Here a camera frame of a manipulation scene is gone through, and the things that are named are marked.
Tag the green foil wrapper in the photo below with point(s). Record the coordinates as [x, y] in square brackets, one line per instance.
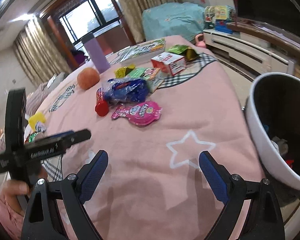
[183, 50]

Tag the pink snack pouch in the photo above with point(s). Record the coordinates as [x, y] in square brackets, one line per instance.
[141, 114]

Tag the pink kettlebell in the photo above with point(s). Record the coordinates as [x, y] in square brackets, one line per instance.
[200, 41]

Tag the pink quilted table cover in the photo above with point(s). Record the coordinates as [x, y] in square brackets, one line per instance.
[153, 187]

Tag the person's left hand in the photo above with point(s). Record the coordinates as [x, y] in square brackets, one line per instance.
[15, 188]

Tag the colourful toy cash register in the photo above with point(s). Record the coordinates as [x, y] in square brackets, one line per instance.
[217, 17]

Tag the red capped candy tube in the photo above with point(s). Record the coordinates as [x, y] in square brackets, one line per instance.
[102, 107]

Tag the teal cloth covered furniture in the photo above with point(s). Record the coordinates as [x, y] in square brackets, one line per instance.
[184, 19]

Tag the purple thermos bottle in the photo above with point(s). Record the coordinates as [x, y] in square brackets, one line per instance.
[95, 52]

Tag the yellow wrapper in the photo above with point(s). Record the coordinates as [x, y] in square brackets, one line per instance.
[124, 71]

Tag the green milk carton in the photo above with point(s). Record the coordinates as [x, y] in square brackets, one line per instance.
[154, 77]

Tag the crumpled patterned wrapper in cup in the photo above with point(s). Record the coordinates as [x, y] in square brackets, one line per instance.
[40, 127]

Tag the stack of children's books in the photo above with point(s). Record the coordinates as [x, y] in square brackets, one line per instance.
[141, 53]

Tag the white round trash bin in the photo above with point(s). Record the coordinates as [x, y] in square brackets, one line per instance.
[272, 114]

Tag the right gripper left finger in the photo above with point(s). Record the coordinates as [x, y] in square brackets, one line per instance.
[43, 219]

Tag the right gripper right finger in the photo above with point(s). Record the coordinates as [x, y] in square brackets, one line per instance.
[264, 219]

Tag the blue plastic snack bag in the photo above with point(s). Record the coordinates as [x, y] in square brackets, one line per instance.
[125, 90]

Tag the red white small carton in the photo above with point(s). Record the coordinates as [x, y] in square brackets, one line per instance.
[169, 63]

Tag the beige patterned curtain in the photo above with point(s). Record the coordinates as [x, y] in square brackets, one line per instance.
[38, 56]

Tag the orange apple fruit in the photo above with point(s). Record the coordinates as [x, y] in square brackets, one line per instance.
[87, 78]

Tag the white tv cabinet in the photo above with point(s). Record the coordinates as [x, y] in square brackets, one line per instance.
[247, 54]

